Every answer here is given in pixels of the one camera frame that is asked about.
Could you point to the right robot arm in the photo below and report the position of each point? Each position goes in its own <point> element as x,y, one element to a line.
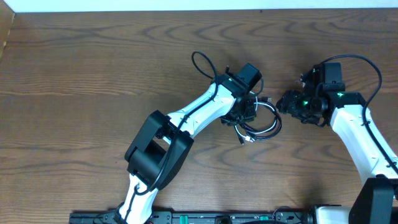
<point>349,117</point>

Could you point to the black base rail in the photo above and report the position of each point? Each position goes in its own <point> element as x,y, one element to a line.
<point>284,215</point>

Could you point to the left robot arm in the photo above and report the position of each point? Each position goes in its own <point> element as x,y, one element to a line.
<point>160,147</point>

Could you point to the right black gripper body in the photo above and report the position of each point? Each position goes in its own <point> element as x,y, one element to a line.
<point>292,103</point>

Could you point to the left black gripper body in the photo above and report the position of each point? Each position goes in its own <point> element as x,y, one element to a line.
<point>244,111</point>

